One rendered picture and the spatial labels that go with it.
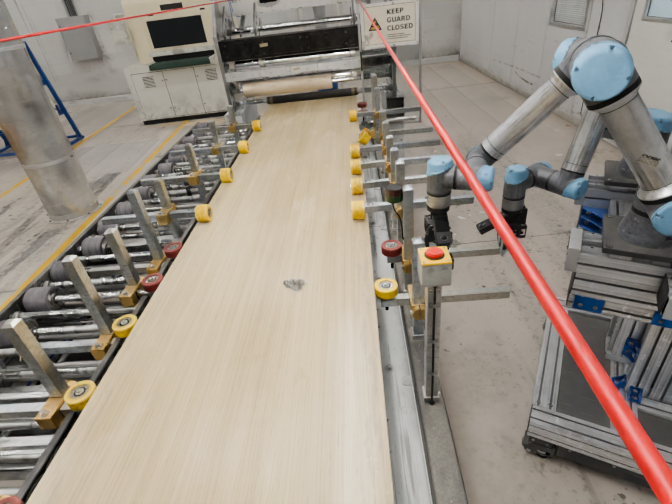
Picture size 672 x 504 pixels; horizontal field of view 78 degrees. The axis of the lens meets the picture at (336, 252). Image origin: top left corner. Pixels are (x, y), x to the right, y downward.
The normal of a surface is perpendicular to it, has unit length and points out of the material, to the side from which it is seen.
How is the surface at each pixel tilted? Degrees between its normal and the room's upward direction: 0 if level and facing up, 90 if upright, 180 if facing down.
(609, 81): 84
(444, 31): 90
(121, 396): 0
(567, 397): 0
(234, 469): 0
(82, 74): 90
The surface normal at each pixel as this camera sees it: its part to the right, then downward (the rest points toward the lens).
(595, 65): -0.42, 0.46
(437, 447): -0.11, -0.83
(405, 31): -0.02, 0.55
